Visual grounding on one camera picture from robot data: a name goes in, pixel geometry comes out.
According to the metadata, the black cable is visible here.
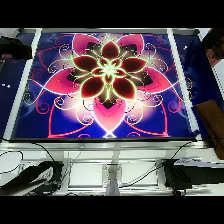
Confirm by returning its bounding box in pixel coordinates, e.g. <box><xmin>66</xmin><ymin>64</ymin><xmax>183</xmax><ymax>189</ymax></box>
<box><xmin>31</xmin><ymin>142</ymin><xmax>65</xmax><ymax>174</ymax></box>
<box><xmin>120</xmin><ymin>141</ymin><xmax>195</xmax><ymax>188</ymax></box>
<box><xmin>0</xmin><ymin>149</ymin><xmax>25</xmax><ymax>176</ymax></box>

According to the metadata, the silver frame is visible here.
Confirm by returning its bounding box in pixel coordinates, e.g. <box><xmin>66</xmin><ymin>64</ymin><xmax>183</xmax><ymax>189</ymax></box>
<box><xmin>0</xmin><ymin>27</ymin><xmax>224</xmax><ymax>197</ymax></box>

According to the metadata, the dark brown garment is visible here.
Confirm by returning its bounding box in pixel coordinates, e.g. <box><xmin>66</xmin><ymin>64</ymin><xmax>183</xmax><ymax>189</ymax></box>
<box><xmin>201</xmin><ymin>28</ymin><xmax>224</xmax><ymax>52</ymax></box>

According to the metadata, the red garment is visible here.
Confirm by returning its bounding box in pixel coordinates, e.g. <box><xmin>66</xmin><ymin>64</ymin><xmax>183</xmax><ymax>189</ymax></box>
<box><xmin>207</xmin><ymin>47</ymin><xmax>224</xmax><ymax>64</ymax></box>

